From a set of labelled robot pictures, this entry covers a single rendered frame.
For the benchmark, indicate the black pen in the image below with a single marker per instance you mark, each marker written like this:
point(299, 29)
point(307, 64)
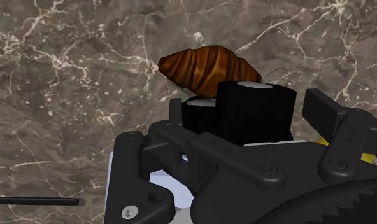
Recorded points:
point(36, 201)

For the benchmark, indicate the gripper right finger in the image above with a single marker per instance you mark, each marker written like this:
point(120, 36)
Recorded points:
point(340, 149)

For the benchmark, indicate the brown croissant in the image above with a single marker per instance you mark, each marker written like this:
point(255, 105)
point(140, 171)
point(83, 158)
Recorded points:
point(204, 68)

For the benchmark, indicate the yellow curved thing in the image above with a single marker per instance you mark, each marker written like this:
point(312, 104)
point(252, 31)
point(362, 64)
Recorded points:
point(367, 157)

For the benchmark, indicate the white rectangular plate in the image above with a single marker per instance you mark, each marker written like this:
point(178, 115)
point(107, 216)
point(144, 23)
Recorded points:
point(173, 189)

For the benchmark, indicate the small black sushi roll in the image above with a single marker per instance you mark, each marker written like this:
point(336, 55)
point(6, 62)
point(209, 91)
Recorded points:
point(197, 116)

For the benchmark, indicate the large black sushi roll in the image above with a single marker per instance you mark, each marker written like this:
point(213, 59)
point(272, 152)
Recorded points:
point(253, 114)

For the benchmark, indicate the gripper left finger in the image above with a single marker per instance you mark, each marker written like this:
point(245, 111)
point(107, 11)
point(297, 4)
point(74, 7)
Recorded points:
point(129, 173)

